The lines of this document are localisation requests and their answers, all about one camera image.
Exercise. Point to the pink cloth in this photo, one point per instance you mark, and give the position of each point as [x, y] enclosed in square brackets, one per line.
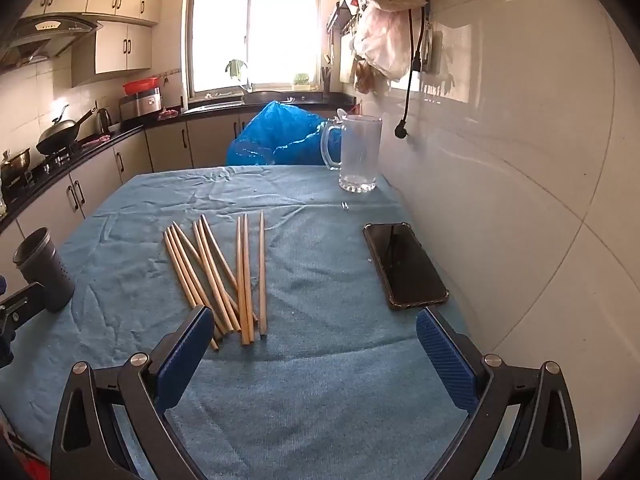
[168, 114]

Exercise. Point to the small green planter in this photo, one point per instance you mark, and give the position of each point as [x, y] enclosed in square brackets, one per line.
[301, 81]

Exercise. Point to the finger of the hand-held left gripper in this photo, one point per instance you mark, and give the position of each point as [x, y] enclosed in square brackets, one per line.
[20, 301]

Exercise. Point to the black kitchen countertop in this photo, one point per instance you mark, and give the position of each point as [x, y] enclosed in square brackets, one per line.
[125, 134]

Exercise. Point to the steel cooking appliance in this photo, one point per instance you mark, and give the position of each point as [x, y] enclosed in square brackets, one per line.
[142, 105]

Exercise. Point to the steel pot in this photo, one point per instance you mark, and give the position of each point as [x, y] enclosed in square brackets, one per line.
[15, 162]

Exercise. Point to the red plastic basin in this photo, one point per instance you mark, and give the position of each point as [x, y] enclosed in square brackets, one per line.
[140, 85]

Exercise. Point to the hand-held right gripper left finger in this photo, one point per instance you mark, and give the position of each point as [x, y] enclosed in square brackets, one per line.
[185, 355]

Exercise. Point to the gas stove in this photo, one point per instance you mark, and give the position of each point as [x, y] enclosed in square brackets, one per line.
[55, 160]

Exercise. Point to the steel kettle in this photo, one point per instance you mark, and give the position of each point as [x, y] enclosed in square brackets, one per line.
[103, 121]

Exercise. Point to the kitchen window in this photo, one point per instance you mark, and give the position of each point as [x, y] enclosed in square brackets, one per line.
[280, 30]

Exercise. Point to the cream base cabinets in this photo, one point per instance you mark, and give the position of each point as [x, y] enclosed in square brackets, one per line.
[95, 175]

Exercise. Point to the blue plastic bag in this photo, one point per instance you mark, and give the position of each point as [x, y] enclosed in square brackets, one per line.
[280, 130]

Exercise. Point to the bunch of wooden chopsticks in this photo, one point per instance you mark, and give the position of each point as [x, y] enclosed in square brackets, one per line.
[244, 285]

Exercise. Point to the range hood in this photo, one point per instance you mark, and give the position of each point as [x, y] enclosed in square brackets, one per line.
[45, 30]

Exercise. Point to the brown translucent plastic bag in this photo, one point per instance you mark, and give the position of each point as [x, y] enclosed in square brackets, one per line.
[367, 80]

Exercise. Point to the green potted plant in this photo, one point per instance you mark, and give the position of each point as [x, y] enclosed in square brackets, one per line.
[235, 67]

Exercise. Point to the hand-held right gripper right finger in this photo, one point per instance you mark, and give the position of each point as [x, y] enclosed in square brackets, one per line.
[445, 360]

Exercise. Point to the blue towel table cloth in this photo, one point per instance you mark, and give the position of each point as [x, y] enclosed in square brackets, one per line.
[310, 385]

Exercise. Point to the black smartphone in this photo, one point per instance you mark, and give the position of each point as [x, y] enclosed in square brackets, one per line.
[405, 265]

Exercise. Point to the clear glass mug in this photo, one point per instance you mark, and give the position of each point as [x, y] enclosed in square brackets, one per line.
[360, 150]

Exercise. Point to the black wok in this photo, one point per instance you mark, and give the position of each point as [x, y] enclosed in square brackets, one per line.
[60, 135]

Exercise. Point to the wall socket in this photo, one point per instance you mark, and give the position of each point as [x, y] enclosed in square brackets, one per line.
[433, 52]

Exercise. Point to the grey perforated chopstick holder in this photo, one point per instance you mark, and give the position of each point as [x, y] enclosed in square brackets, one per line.
[45, 270]

